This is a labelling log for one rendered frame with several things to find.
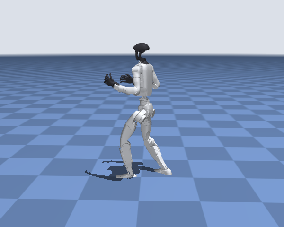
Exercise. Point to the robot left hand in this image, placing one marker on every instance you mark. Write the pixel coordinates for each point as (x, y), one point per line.
(109, 81)

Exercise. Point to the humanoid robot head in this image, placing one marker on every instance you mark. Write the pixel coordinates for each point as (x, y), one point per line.
(141, 47)

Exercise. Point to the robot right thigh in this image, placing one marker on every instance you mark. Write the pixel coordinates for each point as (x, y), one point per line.
(146, 129)

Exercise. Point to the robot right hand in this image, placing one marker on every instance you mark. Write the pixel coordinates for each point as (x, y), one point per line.
(126, 78)

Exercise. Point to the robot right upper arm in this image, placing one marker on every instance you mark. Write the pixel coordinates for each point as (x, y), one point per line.
(155, 80)

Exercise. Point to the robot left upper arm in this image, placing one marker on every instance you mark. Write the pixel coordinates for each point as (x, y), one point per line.
(136, 71)

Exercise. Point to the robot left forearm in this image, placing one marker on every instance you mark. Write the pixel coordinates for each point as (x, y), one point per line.
(127, 90)

